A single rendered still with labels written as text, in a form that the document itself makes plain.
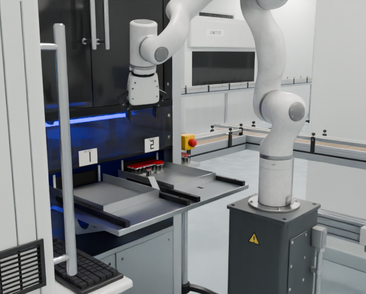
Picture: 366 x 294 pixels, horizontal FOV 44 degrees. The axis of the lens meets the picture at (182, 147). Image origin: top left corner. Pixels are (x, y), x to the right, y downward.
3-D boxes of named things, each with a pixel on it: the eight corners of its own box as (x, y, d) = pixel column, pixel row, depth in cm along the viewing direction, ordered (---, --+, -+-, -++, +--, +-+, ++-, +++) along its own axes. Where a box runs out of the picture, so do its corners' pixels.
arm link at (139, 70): (132, 68, 140) (132, 77, 141) (159, 66, 143) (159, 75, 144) (125, 59, 146) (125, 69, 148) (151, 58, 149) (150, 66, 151)
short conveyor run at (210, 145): (167, 171, 225) (167, 140, 221) (146, 166, 235) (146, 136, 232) (247, 150, 274) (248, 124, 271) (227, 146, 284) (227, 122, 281)
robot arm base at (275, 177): (309, 204, 171) (312, 156, 167) (282, 217, 157) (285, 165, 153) (265, 193, 183) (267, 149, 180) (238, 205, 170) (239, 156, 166)
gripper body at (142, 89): (131, 74, 141) (131, 107, 146) (161, 72, 144) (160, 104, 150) (124, 66, 147) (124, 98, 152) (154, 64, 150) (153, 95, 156)
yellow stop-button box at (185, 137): (174, 149, 222) (174, 134, 220) (184, 146, 227) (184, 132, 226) (185, 150, 217) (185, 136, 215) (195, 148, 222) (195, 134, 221)
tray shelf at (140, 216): (38, 202, 172) (37, 198, 172) (167, 168, 222) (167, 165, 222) (118, 236, 140) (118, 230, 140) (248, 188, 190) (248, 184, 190)
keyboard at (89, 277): (10, 250, 143) (9, 242, 143) (50, 237, 153) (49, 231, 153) (80, 297, 116) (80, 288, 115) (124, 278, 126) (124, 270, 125)
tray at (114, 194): (49, 195, 175) (48, 186, 175) (103, 181, 194) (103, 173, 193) (103, 215, 153) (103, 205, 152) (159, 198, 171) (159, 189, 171)
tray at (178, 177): (118, 177, 200) (118, 170, 199) (160, 167, 218) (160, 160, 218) (173, 193, 177) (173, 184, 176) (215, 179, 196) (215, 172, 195)
